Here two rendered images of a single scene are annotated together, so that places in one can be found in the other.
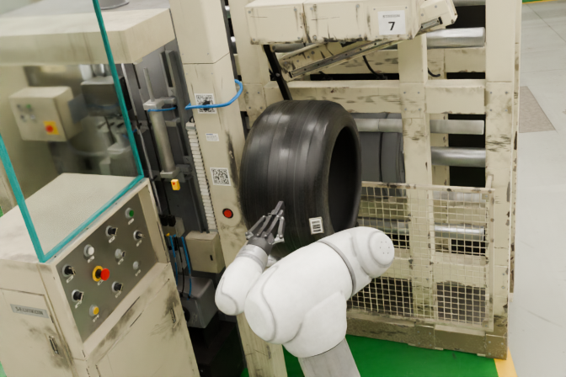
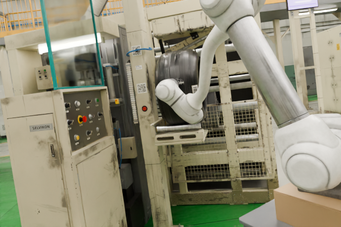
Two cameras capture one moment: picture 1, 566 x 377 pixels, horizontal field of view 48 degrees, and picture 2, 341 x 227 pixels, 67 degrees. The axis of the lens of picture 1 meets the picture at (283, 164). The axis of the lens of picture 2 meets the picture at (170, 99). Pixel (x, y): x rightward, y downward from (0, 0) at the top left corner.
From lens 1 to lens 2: 112 cm
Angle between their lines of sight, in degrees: 25
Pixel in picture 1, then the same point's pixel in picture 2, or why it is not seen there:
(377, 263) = not seen: outside the picture
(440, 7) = not seen: hidden behind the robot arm
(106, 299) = (82, 136)
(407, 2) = not seen: hidden behind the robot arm
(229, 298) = (164, 86)
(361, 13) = (203, 15)
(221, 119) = (144, 57)
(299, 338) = (234, 2)
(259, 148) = (164, 60)
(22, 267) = (42, 96)
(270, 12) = (163, 21)
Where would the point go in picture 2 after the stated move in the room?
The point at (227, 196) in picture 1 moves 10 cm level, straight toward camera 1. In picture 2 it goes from (144, 99) to (147, 99)
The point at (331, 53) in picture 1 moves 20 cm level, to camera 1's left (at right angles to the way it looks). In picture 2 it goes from (188, 43) to (166, 45)
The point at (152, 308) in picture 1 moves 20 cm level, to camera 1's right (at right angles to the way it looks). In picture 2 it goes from (105, 153) to (134, 147)
